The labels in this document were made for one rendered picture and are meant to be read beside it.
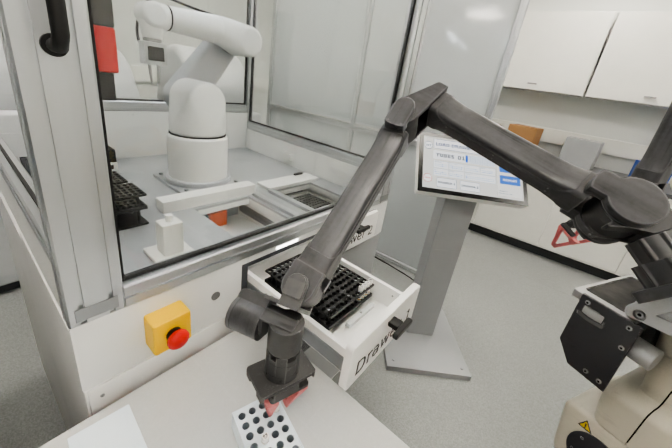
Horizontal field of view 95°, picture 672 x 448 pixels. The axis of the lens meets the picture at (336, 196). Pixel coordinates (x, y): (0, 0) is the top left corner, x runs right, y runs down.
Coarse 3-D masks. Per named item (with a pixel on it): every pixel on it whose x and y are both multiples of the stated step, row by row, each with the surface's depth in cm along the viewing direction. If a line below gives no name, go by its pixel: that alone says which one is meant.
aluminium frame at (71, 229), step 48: (0, 0) 33; (48, 96) 38; (96, 96) 42; (48, 144) 40; (96, 144) 44; (48, 192) 42; (96, 192) 46; (384, 192) 121; (48, 240) 44; (96, 240) 48; (240, 240) 73; (288, 240) 85; (96, 288) 50; (144, 288) 57
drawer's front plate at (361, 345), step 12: (408, 288) 75; (396, 300) 71; (408, 300) 73; (384, 312) 66; (396, 312) 69; (372, 324) 62; (384, 324) 65; (360, 336) 59; (372, 336) 61; (384, 336) 68; (348, 348) 57; (360, 348) 58; (372, 348) 64; (348, 360) 57; (372, 360) 67; (348, 372) 58; (360, 372) 63; (348, 384) 60
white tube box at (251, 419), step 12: (240, 408) 56; (252, 408) 57; (264, 408) 57; (240, 420) 54; (252, 420) 55; (264, 420) 55; (276, 420) 55; (288, 420) 55; (240, 432) 52; (252, 432) 53; (264, 432) 53; (276, 432) 54; (288, 432) 54; (240, 444) 53; (252, 444) 51; (276, 444) 52; (288, 444) 52; (300, 444) 52
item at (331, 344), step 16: (272, 256) 86; (288, 256) 90; (256, 272) 81; (256, 288) 76; (272, 288) 73; (384, 288) 81; (384, 304) 82; (368, 320) 76; (304, 336) 67; (320, 336) 64; (336, 336) 70; (352, 336) 71; (320, 352) 65; (336, 352) 61
